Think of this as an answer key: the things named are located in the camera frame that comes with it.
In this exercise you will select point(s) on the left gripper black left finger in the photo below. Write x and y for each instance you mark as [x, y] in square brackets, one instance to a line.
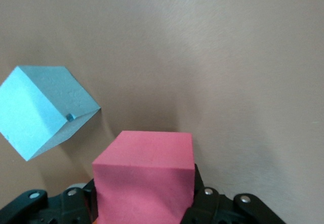
[71, 206]

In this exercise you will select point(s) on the blue foam cube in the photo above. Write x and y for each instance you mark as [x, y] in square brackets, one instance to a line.
[38, 107]

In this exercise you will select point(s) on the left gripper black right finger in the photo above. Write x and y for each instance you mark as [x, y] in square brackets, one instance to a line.
[210, 206]

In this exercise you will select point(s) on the red foam cube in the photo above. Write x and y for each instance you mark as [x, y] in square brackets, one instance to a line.
[144, 171]

